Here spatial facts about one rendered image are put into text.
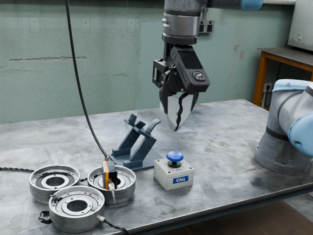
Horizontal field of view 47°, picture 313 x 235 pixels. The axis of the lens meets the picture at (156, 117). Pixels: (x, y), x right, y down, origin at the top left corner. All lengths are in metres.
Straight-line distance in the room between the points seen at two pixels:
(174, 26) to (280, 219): 0.77
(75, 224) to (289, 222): 0.77
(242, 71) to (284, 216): 1.90
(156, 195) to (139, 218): 0.09
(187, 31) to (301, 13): 2.33
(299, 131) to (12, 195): 0.62
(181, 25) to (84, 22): 1.66
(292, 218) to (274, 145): 0.37
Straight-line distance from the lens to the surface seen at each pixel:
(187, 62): 0.72
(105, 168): 0.77
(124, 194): 0.77
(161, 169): 0.83
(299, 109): 0.84
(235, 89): 3.04
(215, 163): 0.97
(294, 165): 0.99
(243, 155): 1.04
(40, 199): 0.79
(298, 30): 3.04
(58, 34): 2.33
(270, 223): 1.24
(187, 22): 0.73
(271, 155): 0.99
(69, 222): 0.69
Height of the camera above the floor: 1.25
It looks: 21 degrees down
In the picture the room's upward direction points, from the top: 4 degrees clockwise
